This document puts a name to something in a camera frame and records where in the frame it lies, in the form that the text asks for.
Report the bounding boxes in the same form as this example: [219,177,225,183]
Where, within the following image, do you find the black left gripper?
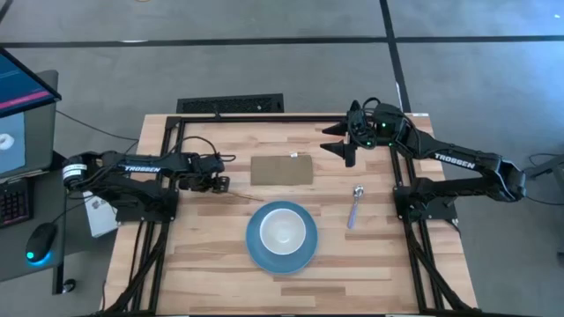
[177,152,232,195]

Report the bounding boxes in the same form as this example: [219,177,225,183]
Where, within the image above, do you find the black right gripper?
[319,100,378,169]

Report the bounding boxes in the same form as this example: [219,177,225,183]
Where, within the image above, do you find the wooden chopsticks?
[226,189,264,203]

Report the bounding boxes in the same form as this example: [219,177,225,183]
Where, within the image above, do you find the white bowl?
[258,208,308,256]

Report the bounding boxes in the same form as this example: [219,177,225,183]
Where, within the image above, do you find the blue plate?
[245,200,319,275]

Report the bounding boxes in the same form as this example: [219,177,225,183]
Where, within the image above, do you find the folded brown cloth napkin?
[249,153,315,187]

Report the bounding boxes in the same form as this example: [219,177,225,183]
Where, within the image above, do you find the black floor vent grille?
[175,92,286,114]

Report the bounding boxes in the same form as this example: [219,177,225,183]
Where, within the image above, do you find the white box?
[82,190,120,240]

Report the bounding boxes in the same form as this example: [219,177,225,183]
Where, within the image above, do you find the grey side desk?
[0,70,68,296]

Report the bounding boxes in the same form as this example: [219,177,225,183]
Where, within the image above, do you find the black computer mouse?
[25,222,59,267]

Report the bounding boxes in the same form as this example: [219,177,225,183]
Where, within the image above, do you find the grey-framed monitor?
[0,101,58,180]

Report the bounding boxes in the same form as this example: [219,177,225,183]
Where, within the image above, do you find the black keyboard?
[0,178,34,229]

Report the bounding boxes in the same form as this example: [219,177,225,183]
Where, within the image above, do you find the large black-framed monitor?
[0,46,63,120]

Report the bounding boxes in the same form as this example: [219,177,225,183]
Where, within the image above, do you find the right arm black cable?
[360,96,385,112]

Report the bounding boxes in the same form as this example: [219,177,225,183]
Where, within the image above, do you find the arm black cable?
[360,96,385,112]
[173,135,237,163]

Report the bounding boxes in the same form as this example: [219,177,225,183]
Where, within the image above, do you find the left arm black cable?
[173,135,237,163]

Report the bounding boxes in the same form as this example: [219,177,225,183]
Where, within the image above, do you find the spoon with purple handle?
[346,184,366,231]

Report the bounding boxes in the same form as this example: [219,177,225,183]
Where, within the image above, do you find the black cable bundle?
[104,219,172,314]
[401,218,475,314]

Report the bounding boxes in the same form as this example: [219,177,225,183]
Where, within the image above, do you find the thin black floor cable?
[56,109,140,143]

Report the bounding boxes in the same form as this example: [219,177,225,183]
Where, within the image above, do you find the grey stand with cables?
[516,151,564,207]

